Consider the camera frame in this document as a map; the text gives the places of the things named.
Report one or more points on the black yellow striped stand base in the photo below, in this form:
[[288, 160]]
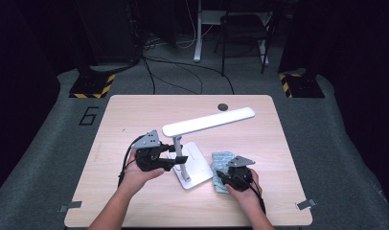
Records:
[[304, 86], [90, 84]]

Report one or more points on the black tape floor marking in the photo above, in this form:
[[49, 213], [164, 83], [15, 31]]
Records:
[[86, 124]]

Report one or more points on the black folding chair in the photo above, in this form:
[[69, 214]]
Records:
[[243, 28]]

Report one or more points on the grey tape strip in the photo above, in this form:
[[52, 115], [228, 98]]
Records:
[[306, 204], [70, 206]]

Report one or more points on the light green fluffy cloth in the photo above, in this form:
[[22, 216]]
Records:
[[219, 159]]

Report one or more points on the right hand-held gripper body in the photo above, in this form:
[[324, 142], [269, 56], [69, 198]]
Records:
[[239, 179]]

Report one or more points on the person's left hand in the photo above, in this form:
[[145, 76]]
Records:
[[135, 179]]

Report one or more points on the white desk frame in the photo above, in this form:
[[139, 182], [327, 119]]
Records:
[[198, 38]]

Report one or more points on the dark cabinet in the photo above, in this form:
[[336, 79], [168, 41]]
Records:
[[109, 32]]

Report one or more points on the white desk lamp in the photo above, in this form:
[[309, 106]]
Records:
[[208, 121]]

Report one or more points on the dark curtain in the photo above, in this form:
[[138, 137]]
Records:
[[23, 64], [358, 64]]

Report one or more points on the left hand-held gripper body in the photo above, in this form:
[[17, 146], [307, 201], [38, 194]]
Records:
[[148, 159]]

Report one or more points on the person's right hand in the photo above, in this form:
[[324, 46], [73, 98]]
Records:
[[251, 196]]

